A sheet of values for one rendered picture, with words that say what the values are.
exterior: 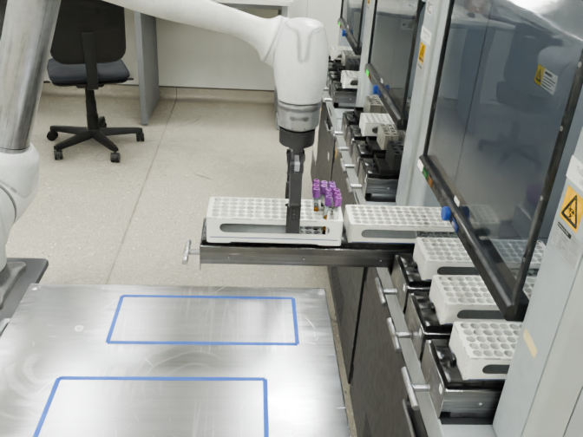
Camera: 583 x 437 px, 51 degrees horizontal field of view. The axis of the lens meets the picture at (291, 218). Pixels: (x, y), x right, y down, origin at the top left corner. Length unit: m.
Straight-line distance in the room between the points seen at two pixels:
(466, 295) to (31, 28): 1.05
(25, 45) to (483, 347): 1.10
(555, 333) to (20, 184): 1.19
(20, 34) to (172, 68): 3.60
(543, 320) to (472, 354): 0.19
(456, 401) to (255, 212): 0.57
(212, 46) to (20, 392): 4.07
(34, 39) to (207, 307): 0.68
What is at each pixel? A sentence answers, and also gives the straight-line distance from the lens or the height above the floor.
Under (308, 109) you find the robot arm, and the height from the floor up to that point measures 1.17.
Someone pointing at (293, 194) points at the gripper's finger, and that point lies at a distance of 1.25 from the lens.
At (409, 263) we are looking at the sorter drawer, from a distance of 1.41.
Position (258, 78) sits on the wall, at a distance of 4.97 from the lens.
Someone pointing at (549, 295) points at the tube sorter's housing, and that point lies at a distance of 0.96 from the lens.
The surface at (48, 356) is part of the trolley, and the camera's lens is 1.15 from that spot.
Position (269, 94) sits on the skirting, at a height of 0.07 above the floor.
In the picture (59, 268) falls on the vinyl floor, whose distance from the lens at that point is 2.91.
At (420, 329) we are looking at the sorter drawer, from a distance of 1.25.
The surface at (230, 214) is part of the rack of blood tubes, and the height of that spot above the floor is 0.92.
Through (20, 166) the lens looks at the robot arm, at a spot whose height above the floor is 0.94.
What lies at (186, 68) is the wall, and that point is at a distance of 4.99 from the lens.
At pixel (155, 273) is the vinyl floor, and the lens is 2.79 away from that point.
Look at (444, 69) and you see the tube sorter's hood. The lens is 1.42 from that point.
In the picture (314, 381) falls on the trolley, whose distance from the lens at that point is 1.07.
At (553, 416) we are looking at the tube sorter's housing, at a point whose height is 0.88.
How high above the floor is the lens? 1.55
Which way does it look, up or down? 29 degrees down
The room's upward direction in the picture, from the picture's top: 4 degrees clockwise
